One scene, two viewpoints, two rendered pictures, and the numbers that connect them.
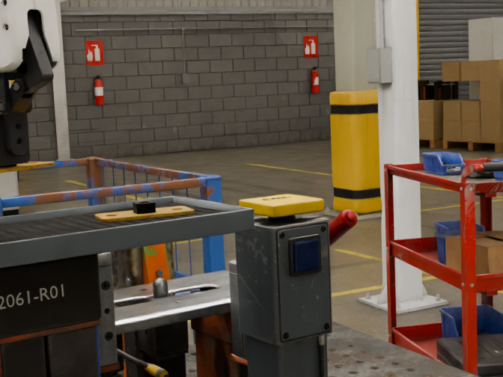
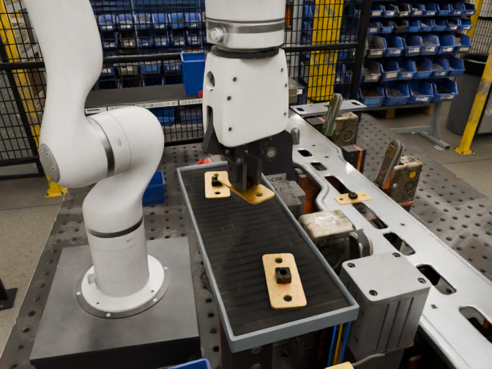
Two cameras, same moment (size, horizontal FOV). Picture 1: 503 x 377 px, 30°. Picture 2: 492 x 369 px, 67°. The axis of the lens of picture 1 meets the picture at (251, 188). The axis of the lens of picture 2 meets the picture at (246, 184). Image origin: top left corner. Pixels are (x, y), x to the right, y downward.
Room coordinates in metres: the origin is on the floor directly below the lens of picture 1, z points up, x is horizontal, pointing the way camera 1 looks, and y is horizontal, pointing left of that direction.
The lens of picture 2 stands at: (0.87, -0.22, 1.47)
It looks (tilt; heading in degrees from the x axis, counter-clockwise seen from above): 30 degrees down; 106
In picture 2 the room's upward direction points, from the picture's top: straight up
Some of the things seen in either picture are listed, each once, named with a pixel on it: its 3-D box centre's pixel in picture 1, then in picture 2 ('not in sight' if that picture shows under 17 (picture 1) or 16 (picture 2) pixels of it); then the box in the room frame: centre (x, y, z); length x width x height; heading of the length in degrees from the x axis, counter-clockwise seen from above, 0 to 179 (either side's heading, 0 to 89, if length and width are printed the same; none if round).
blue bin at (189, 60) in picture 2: not in sight; (220, 71); (0.32, 1.26, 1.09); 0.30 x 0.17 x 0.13; 28
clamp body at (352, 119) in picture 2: not in sight; (337, 161); (0.85, 1.02, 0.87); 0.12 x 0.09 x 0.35; 34
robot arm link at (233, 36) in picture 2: not in sight; (243, 33); (0.75, 0.20, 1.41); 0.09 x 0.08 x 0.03; 54
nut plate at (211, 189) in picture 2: not in sight; (217, 181); (0.68, 0.28, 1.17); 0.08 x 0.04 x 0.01; 113
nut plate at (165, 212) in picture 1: (144, 209); (282, 276); (0.82, 0.10, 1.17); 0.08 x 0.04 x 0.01; 111
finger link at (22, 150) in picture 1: (19, 122); (229, 167); (0.73, 0.18, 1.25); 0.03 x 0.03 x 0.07; 54
